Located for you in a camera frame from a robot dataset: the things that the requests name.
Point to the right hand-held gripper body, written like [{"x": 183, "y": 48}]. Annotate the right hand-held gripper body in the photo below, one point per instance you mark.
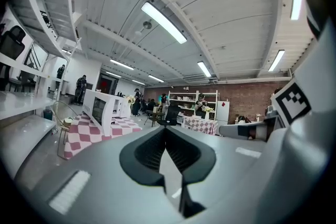
[{"x": 291, "y": 102}]

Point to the yellow flower bunch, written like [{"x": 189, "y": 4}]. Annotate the yellow flower bunch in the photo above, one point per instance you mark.
[{"x": 207, "y": 109}]

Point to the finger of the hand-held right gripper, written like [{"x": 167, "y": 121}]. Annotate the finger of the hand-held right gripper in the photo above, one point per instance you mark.
[{"x": 231, "y": 129}]

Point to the grey round ceiling fixture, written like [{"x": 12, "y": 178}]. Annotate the grey round ceiling fixture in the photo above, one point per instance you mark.
[{"x": 147, "y": 25}]

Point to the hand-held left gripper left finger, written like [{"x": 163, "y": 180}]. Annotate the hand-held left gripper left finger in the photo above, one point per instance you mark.
[{"x": 99, "y": 165}]

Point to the pink checkered tablecloth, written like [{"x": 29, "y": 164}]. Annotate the pink checkered tablecloth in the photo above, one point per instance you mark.
[
  {"x": 123, "y": 128},
  {"x": 199, "y": 126}
]

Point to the black office chair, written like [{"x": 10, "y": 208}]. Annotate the black office chair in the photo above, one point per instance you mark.
[{"x": 172, "y": 112}]

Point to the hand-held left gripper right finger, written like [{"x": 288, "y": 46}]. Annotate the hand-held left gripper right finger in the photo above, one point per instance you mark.
[{"x": 231, "y": 154}]

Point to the white microwave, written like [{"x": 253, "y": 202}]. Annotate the white microwave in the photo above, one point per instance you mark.
[{"x": 105, "y": 102}]

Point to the dark waste bin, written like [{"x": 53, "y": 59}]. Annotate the dark waste bin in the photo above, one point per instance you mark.
[{"x": 47, "y": 115}]

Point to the white metal shelving rack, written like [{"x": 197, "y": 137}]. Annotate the white metal shelving rack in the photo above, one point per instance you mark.
[{"x": 23, "y": 102}]

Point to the pink and cream flower bouquet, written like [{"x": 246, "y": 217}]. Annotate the pink and cream flower bouquet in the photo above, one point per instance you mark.
[{"x": 130, "y": 99}]

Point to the white shelf unit with goods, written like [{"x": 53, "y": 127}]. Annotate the white shelf unit with goods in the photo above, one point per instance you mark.
[{"x": 183, "y": 99}]

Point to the dark red door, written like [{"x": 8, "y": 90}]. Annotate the dark red door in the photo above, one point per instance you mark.
[{"x": 105, "y": 85}]

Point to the white refrigerator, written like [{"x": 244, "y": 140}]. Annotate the white refrigerator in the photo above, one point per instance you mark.
[{"x": 223, "y": 115}]

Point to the dark folding table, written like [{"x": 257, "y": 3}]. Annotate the dark folding table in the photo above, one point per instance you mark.
[{"x": 152, "y": 112}]

